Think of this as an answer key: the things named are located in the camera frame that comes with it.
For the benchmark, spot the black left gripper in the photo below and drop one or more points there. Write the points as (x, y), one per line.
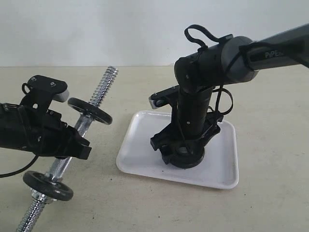
(23, 128)

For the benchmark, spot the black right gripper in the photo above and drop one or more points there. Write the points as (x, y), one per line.
(190, 122)

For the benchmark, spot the black weight plate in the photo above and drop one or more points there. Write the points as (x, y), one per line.
(187, 155)
(87, 109)
(41, 183)

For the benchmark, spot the chrome star collar nut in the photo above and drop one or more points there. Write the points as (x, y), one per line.
(41, 197)

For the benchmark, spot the chrome threaded dumbbell bar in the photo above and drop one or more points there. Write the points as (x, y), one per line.
(59, 166)

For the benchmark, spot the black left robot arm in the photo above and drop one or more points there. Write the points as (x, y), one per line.
(43, 134)

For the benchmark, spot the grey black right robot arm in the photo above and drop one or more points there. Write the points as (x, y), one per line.
(217, 62)

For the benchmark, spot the white rectangular plastic tray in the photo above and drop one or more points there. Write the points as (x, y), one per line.
(219, 168)

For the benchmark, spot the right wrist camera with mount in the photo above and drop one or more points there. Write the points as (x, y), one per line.
(164, 97)

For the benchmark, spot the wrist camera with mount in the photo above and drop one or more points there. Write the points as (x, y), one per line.
(41, 91)
(164, 97)

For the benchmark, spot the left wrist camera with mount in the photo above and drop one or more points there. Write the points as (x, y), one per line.
(41, 91)

